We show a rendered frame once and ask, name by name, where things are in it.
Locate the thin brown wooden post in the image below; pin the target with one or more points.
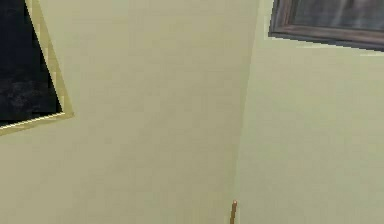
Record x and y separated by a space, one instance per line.
233 213

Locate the dark window with pale frame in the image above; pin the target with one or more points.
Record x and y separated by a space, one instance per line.
23 66

